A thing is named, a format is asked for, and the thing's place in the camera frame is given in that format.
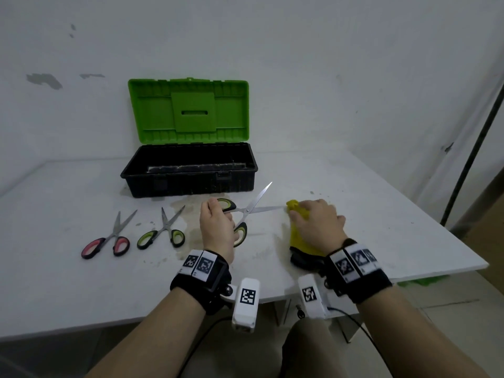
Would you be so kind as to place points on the yellow and black work glove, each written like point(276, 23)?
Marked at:
point(301, 244)

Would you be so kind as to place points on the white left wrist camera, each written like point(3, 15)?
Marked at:
point(246, 307)

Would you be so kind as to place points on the black right wristband with markers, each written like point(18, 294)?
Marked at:
point(366, 283)

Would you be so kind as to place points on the black wristband with markers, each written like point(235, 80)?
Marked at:
point(210, 285)
point(366, 283)

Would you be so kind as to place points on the person's left forearm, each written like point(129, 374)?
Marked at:
point(157, 334)

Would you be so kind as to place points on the person's leg in brown trousers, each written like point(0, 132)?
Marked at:
point(311, 350)

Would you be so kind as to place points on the green scrap on floor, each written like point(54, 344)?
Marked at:
point(423, 281)

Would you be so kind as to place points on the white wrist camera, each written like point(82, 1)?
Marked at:
point(246, 307)
point(313, 299)

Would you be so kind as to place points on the person's left thumb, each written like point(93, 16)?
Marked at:
point(231, 230)

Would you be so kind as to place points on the person's right forearm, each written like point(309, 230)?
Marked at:
point(409, 334)

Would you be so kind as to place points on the brown cardboard panel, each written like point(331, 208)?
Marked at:
point(488, 240)

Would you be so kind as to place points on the person's right thumb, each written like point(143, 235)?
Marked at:
point(299, 215)

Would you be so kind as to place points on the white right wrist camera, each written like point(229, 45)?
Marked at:
point(313, 299)

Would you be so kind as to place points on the black left wristband with markers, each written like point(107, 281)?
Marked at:
point(210, 285)

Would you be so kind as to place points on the white table frame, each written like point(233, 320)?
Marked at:
point(280, 310)

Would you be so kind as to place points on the person's right hand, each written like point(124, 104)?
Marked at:
point(321, 226)

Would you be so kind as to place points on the person's left hand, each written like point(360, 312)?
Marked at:
point(214, 232)

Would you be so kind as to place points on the green and black toolbox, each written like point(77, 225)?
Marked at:
point(189, 110)

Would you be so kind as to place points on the black slanted pole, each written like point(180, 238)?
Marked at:
point(470, 157)

